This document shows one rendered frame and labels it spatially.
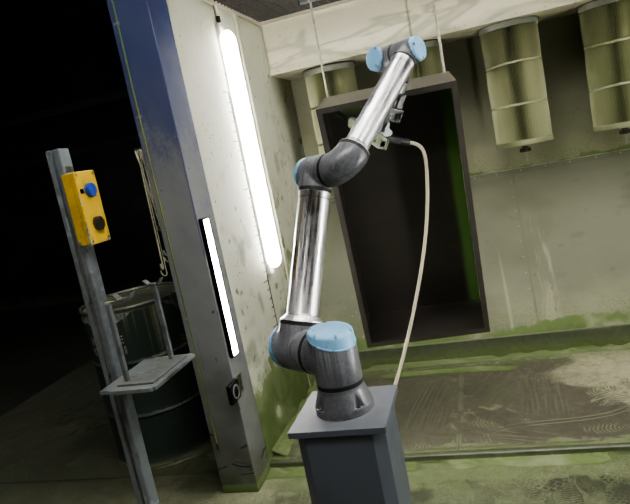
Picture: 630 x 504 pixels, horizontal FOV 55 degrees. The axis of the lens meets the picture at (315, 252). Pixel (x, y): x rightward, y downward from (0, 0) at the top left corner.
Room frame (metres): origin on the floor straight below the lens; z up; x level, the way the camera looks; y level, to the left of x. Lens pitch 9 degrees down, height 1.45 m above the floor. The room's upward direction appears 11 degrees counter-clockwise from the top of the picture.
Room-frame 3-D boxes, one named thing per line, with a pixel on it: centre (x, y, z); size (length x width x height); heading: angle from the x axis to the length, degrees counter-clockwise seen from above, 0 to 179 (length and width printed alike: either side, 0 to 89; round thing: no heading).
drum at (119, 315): (3.30, 1.03, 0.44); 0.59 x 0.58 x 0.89; 54
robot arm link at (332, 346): (1.86, 0.01, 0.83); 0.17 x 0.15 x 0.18; 40
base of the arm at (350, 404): (1.85, 0.00, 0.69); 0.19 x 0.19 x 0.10
